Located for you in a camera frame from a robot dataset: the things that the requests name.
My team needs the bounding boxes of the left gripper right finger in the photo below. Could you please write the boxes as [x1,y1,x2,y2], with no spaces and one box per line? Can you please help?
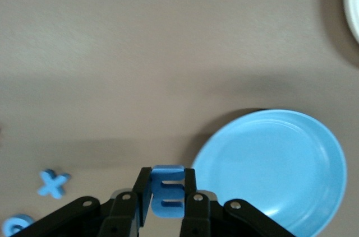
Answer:
[179,167,298,237]

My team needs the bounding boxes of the blue plate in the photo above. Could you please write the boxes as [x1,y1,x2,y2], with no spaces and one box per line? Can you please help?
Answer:
[190,109,348,237]

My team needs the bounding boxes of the blue letter X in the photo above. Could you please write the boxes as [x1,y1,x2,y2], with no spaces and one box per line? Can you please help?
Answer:
[36,169,71,200]

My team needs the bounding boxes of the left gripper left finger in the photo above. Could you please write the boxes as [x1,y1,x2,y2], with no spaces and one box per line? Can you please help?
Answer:
[13,166,154,237]

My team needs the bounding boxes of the blue letter E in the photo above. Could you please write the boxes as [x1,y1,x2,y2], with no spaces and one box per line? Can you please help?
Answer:
[150,165,186,219]

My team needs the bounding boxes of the pale pink plate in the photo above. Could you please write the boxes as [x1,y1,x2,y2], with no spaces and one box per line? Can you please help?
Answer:
[343,0,359,44]

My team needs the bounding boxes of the blue letter C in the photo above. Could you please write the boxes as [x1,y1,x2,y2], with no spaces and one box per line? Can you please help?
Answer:
[2,213,34,237]

